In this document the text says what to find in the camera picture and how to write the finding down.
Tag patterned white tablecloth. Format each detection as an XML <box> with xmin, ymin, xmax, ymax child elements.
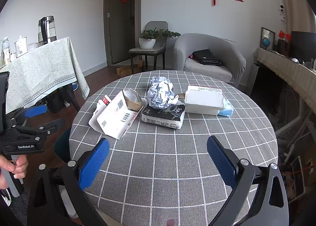
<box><xmin>1</xmin><ymin>37</ymin><xmax>90</xmax><ymax>113</ymax></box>

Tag brown tape roll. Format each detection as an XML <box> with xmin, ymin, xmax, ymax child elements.
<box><xmin>178</xmin><ymin>93</ymin><xmax>185</xmax><ymax>99</ymax></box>

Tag white paper ball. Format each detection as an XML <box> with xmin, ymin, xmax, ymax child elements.
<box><xmin>147</xmin><ymin>76</ymin><xmax>179</xmax><ymax>109</ymax></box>

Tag framed picture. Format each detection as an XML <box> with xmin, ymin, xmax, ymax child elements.
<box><xmin>260</xmin><ymin>27</ymin><xmax>275</xmax><ymax>50</ymax></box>

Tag black monitor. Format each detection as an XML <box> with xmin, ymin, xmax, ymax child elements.
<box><xmin>289</xmin><ymin>31</ymin><xmax>316</xmax><ymax>62</ymax></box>

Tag white box red edge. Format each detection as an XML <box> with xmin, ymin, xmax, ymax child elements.
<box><xmin>184</xmin><ymin>85</ymin><xmax>224</xmax><ymax>116</ymax></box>

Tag black handbag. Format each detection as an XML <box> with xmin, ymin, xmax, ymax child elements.
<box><xmin>192</xmin><ymin>49</ymin><xmax>223</xmax><ymax>67</ymax></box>

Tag teal trash bin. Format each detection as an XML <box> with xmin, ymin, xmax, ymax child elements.
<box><xmin>54</xmin><ymin>128</ymin><xmax>71</xmax><ymax>163</ymax></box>

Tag cardboard box on floor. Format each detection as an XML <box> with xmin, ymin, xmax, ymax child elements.
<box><xmin>116</xmin><ymin>59</ymin><xmax>143</xmax><ymax>77</ymax></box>

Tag black tissue pack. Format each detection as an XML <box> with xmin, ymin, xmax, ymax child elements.
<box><xmin>141</xmin><ymin>104</ymin><xmax>185</xmax><ymax>129</ymax></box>

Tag potted green plant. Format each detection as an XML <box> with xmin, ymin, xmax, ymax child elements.
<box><xmin>139</xmin><ymin>29</ymin><xmax>181</xmax><ymax>49</ymax></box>

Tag grey door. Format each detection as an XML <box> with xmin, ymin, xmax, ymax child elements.
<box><xmin>103</xmin><ymin>0</ymin><xmax>141</xmax><ymax>67</ymax></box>

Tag small red flags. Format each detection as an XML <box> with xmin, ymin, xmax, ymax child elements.
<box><xmin>278</xmin><ymin>31</ymin><xmax>291</xmax><ymax>42</ymax></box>

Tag grey dining chair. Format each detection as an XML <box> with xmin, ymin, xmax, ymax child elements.
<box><xmin>129</xmin><ymin>21</ymin><xmax>168</xmax><ymax>74</ymax></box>

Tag blue wet wipes pack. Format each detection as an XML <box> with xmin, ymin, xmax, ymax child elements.
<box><xmin>218</xmin><ymin>97</ymin><xmax>234</xmax><ymax>117</ymax></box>

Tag grey armchair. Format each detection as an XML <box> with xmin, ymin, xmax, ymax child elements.
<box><xmin>173</xmin><ymin>33</ymin><xmax>246</xmax><ymax>88</ymax></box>

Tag electric kettle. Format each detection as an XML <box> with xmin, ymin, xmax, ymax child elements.
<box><xmin>38</xmin><ymin>16</ymin><xmax>57</xmax><ymax>46</ymax></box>

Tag beige fringed desk cloth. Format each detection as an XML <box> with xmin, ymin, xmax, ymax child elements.
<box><xmin>253</xmin><ymin>48</ymin><xmax>316</xmax><ymax>113</ymax></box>

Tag white carton with barcode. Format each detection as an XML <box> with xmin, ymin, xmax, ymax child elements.
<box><xmin>88</xmin><ymin>89</ymin><xmax>147</xmax><ymax>139</ymax></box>

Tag person's left hand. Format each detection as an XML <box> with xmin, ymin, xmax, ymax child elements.
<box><xmin>0</xmin><ymin>155</ymin><xmax>28</xmax><ymax>179</ymax></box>

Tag small blue globe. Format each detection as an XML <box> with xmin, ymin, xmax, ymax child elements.
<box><xmin>262</xmin><ymin>38</ymin><xmax>271</xmax><ymax>49</ymax></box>

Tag grey checked tablecloth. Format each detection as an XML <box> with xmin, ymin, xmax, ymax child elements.
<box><xmin>69</xmin><ymin>70</ymin><xmax>278</xmax><ymax>225</ymax></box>

